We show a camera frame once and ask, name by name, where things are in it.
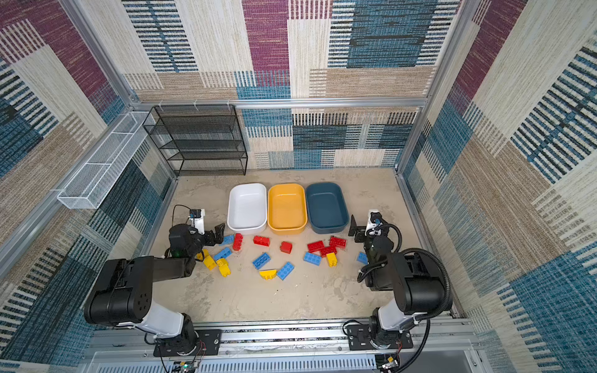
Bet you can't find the yellow lego pair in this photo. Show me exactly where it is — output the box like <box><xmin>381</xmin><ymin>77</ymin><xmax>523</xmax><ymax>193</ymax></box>
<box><xmin>216</xmin><ymin>258</ymin><xmax>231</xmax><ymax>278</ymax></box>

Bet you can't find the yellow lego sloped bottom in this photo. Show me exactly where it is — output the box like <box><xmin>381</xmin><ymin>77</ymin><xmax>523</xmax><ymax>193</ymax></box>
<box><xmin>259</xmin><ymin>270</ymin><xmax>278</xmax><ymax>280</ymax></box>

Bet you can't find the red lego tall block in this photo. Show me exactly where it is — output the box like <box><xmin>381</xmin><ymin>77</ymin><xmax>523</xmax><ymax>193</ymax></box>
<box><xmin>280</xmin><ymin>241</ymin><xmax>293</xmax><ymax>254</ymax></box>

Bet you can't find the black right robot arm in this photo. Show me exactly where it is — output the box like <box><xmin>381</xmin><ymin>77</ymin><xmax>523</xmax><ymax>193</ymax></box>
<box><xmin>346</xmin><ymin>210</ymin><xmax>453</xmax><ymax>349</ymax></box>

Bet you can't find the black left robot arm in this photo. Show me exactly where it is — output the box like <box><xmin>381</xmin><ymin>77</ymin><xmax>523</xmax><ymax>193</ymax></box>
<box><xmin>84</xmin><ymin>224</ymin><xmax>225</xmax><ymax>358</ymax></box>

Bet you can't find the blue lego far left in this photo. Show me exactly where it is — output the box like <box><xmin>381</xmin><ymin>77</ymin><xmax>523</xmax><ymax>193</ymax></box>
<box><xmin>222</xmin><ymin>235</ymin><xmax>235</xmax><ymax>246</ymax></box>

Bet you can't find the blue lego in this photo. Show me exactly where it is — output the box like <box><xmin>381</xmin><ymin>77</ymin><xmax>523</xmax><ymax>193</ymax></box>
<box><xmin>357</xmin><ymin>253</ymin><xmax>368</xmax><ymax>265</ymax></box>
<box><xmin>222</xmin><ymin>235</ymin><xmax>235</xmax><ymax>246</ymax></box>
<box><xmin>277</xmin><ymin>262</ymin><xmax>295</xmax><ymax>281</ymax></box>
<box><xmin>303</xmin><ymin>252</ymin><xmax>322</xmax><ymax>266</ymax></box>

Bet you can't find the blue lego far right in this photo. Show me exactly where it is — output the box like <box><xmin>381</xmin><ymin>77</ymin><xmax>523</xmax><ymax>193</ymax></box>
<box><xmin>357</xmin><ymin>253</ymin><xmax>368</xmax><ymax>265</ymax></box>

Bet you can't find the red lego flat right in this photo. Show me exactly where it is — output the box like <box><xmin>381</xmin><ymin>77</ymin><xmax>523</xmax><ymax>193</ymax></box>
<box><xmin>329</xmin><ymin>236</ymin><xmax>347</xmax><ymax>250</ymax></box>

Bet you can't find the red lego flat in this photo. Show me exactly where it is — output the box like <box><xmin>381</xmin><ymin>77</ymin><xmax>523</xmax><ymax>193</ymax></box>
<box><xmin>329</xmin><ymin>236</ymin><xmax>347</xmax><ymax>250</ymax></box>
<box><xmin>320</xmin><ymin>246</ymin><xmax>337</xmax><ymax>257</ymax></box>
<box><xmin>307</xmin><ymin>241</ymin><xmax>326</xmax><ymax>253</ymax></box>

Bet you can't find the red lego left upright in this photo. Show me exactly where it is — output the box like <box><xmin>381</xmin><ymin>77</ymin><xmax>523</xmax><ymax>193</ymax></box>
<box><xmin>233</xmin><ymin>233</ymin><xmax>243</xmax><ymax>252</ymax></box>

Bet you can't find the white plastic bin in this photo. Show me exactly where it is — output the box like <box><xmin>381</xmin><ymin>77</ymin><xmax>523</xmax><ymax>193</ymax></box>
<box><xmin>227</xmin><ymin>183</ymin><xmax>267</xmax><ymax>236</ymax></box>

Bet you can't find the dark blue plastic bin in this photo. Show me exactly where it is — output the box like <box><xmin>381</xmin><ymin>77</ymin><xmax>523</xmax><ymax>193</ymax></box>
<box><xmin>306</xmin><ymin>182</ymin><xmax>349</xmax><ymax>235</ymax></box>

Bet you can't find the red lego flat lower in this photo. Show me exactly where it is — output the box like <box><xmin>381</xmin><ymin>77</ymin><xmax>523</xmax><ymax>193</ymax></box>
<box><xmin>320</xmin><ymin>246</ymin><xmax>337</xmax><ymax>257</ymax></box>

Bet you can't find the red lego long centre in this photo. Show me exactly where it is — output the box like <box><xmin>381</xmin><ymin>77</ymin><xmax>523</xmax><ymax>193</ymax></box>
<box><xmin>253</xmin><ymin>236</ymin><xmax>271</xmax><ymax>247</ymax></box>

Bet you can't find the red lego flat left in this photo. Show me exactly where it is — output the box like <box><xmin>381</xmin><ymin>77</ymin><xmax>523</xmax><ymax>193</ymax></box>
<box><xmin>307</xmin><ymin>241</ymin><xmax>326</xmax><ymax>253</ymax></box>

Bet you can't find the blue lego centre upturned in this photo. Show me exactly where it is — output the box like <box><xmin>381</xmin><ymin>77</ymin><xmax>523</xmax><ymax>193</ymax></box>
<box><xmin>253</xmin><ymin>253</ymin><xmax>271</xmax><ymax>270</ymax></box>

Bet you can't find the blue lego right centre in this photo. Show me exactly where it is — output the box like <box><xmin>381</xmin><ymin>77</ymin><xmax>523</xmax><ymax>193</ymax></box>
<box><xmin>303</xmin><ymin>252</ymin><xmax>322</xmax><ymax>266</ymax></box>

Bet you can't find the yellow plastic bin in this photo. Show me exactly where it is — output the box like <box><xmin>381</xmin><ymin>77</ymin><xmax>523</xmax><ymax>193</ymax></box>
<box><xmin>267</xmin><ymin>183</ymin><xmax>308</xmax><ymax>236</ymax></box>

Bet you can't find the blue lego lower centre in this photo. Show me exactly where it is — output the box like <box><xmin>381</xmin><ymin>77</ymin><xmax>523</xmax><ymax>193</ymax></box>
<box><xmin>277</xmin><ymin>262</ymin><xmax>295</xmax><ymax>281</ymax></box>

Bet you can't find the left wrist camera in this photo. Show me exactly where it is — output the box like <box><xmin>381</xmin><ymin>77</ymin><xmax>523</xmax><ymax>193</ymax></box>
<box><xmin>189</xmin><ymin>209</ymin><xmax>205</xmax><ymax>235</ymax></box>

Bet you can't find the black wire mesh shelf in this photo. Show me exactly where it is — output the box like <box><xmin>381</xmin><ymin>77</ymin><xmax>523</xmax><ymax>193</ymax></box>
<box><xmin>142</xmin><ymin>104</ymin><xmax>248</xmax><ymax>177</ymax></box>

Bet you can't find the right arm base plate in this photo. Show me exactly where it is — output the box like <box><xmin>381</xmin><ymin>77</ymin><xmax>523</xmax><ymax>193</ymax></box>
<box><xmin>342</xmin><ymin>320</ymin><xmax>414</xmax><ymax>351</ymax></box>

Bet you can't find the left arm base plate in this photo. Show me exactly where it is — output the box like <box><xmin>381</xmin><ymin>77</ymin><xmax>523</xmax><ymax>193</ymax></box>
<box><xmin>153</xmin><ymin>329</ymin><xmax>222</xmax><ymax>357</ymax></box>

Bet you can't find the aluminium front rail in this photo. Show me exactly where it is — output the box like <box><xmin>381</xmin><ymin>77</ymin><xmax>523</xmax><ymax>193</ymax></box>
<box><xmin>78</xmin><ymin>315</ymin><xmax>491</xmax><ymax>372</ymax></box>

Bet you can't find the white wire mesh basket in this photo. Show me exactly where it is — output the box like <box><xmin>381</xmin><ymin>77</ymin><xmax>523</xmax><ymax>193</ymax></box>
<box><xmin>57</xmin><ymin>111</ymin><xmax>148</xmax><ymax>210</ymax></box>

